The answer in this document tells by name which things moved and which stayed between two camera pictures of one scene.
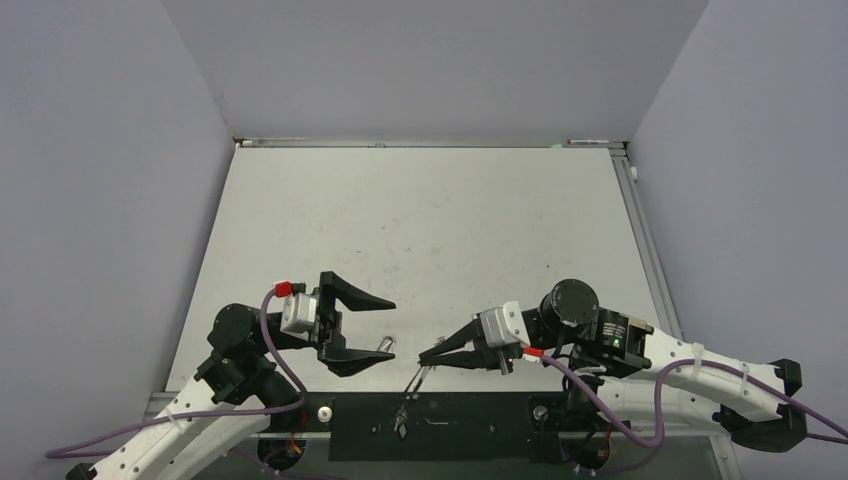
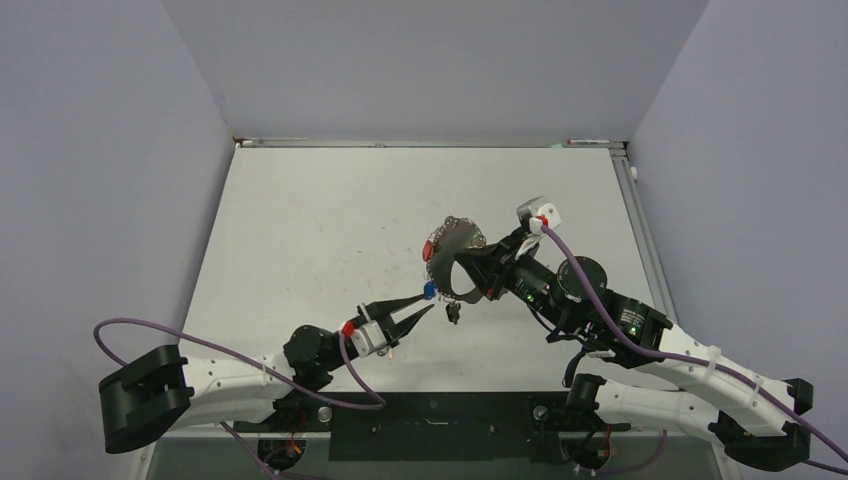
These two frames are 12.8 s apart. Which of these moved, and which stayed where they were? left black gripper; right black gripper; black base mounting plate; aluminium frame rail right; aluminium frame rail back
Moved: left black gripper; right black gripper
Stayed: aluminium frame rail back; aluminium frame rail right; black base mounting plate
